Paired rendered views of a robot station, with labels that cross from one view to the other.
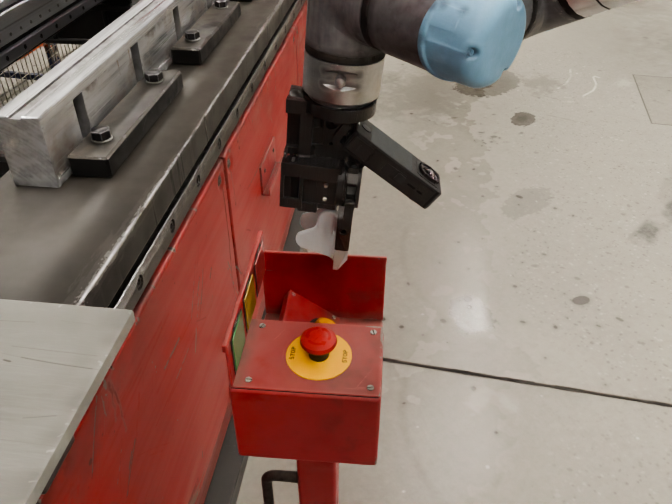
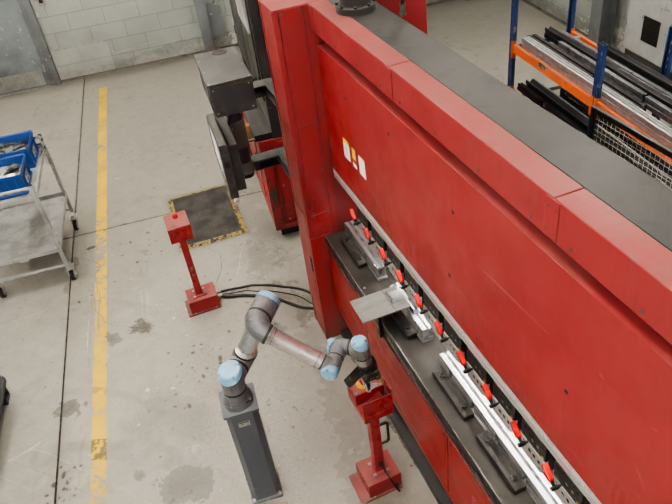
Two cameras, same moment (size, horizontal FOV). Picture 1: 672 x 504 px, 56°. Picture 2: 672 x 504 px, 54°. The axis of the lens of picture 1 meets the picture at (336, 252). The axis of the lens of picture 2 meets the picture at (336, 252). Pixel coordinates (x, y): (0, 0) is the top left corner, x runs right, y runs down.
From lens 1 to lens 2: 3.36 m
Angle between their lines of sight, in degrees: 102
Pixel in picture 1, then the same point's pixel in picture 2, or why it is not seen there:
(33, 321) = (372, 316)
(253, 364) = not seen: hidden behind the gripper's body
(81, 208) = (427, 365)
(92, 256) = (409, 356)
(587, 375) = not seen: outside the picture
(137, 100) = (455, 395)
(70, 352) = (363, 316)
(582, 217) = not seen: outside the picture
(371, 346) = (354, 390)
